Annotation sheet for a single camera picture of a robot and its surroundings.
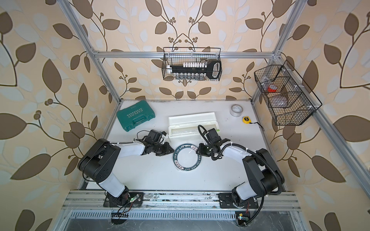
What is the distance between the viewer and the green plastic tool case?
105cm

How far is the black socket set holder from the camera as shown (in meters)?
0.82

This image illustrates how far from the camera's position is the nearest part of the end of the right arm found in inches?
26.5
